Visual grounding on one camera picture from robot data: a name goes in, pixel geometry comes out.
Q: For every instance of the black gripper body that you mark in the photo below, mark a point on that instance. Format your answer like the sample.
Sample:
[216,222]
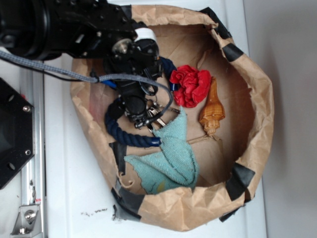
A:
[100,30]

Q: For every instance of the silver key bunch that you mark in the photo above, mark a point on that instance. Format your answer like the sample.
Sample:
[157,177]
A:
[155,111]

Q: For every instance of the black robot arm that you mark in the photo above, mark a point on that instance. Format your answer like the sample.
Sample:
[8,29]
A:
[32,31]

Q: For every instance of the red crumpled paper ball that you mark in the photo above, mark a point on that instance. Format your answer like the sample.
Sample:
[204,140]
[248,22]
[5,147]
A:
[193,85]

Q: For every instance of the orange spiral seashell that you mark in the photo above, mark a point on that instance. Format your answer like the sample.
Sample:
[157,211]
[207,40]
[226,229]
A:
[213,111]

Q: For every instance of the teal terry cloth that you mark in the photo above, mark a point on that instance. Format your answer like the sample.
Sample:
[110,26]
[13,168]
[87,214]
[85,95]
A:
[174,166]

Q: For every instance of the brown paper bag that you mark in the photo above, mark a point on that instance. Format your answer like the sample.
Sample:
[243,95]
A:
[231,162]

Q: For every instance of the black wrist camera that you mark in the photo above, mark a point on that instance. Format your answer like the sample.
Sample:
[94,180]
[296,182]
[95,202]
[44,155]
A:
[133,96]

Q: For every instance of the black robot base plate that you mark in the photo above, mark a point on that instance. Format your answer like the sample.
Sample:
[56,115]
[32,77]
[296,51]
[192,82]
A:
[16,133]

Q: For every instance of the aluminium rail frame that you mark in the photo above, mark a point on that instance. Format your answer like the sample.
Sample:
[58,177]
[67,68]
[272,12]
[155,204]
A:
[33,177]

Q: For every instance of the silver corner bracket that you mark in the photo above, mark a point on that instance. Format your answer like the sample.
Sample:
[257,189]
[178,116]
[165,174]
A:
[28,223]

